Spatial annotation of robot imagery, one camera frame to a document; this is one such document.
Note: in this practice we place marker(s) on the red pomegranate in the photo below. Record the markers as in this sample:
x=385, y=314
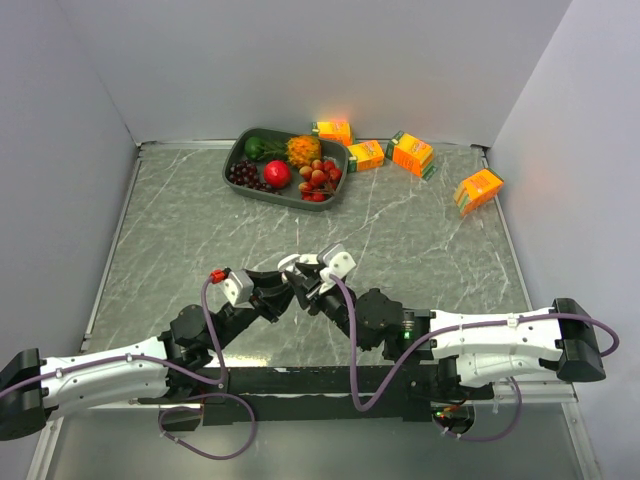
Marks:
x=277, y=174

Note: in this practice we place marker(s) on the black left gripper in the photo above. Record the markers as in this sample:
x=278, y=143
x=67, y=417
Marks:
x=271, y=295

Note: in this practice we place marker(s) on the orange striped sponge box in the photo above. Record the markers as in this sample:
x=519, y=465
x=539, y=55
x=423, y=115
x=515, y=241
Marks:
x=476, y=190

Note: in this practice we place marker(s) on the orange sponge box near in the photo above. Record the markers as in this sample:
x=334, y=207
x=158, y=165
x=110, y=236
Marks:
x=412, y=154

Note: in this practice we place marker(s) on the green pepper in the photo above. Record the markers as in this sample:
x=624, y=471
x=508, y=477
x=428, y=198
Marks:
x=254, y=148

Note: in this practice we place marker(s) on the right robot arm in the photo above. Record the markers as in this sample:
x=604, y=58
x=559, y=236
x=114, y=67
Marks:
x=470, y=350

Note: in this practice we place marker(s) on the orange box middle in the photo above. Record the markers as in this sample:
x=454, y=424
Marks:
x=365, y=156

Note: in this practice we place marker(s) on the white oval charging case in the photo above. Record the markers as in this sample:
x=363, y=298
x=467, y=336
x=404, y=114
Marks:
x=309, y=259

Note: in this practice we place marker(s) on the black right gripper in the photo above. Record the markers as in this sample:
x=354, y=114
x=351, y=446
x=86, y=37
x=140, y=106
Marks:
x=303, y=294

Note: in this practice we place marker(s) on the orange pineapple toy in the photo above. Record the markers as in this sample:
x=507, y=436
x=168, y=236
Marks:
x=303, y=150

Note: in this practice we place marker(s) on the white square charging case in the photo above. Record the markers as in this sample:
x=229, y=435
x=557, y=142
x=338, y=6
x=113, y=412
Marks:
x=288, y=265

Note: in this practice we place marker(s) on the dark purple grapes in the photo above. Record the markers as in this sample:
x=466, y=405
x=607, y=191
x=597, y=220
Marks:
x=245, y=174

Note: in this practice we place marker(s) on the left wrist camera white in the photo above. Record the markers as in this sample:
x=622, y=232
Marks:
x=236, y=286

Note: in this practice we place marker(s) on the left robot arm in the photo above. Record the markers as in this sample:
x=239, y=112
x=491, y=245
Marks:
x=36, y=390

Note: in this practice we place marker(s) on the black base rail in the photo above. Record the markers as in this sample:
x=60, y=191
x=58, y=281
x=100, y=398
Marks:
x=409, y=396

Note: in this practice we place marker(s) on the orange box back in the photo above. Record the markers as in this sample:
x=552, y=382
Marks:
x=337, y=131

